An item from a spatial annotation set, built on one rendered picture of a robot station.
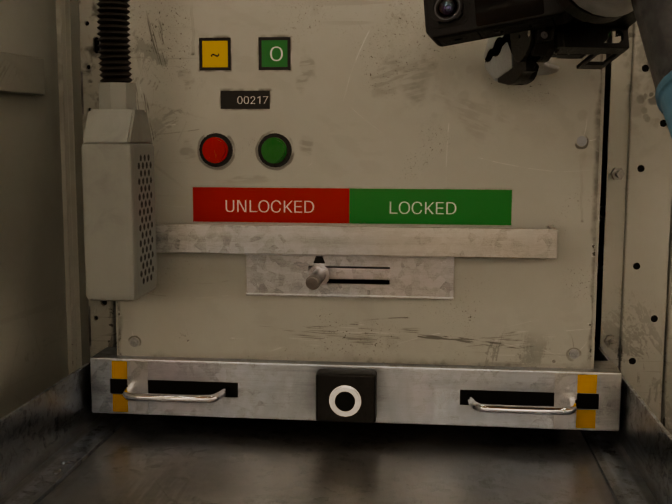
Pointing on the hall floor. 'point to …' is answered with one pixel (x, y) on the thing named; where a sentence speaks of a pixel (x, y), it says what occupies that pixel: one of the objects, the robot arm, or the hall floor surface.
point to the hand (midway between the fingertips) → (487, 63)
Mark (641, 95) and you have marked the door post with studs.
